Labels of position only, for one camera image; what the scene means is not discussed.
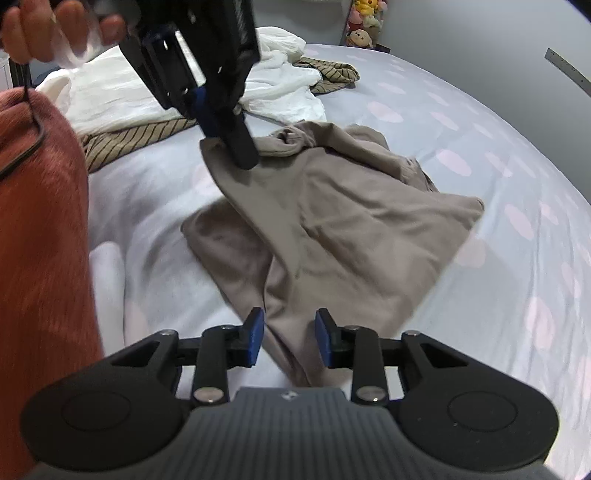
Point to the grey wall strip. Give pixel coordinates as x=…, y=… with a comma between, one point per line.
x=565, y=67

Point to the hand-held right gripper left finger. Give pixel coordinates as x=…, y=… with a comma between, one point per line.
x=255, y=339

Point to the small grey wall bracket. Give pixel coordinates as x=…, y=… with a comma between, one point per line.
x=383, y=48

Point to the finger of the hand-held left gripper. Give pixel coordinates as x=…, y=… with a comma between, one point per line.
x=240, y=138
x=202, y=110

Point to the olive striped garment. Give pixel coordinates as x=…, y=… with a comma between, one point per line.
x=124, y=138

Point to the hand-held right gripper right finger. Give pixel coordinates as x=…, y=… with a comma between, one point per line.
x=323, y=341

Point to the bed with pink-dotted sheet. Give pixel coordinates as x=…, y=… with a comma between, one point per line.
x=461, y=138

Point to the person's left hand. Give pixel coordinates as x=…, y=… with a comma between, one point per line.
x=27, y=32

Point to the person's red pants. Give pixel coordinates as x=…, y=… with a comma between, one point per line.
x=41, y=230

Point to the taupe long-sleeve shirt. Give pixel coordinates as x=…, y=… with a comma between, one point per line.
x=351, y=221

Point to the white crinkled cloth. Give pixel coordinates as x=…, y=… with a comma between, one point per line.
x=115, y=92

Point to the hanging net of plush toys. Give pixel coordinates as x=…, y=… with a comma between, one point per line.
x=362, y=34

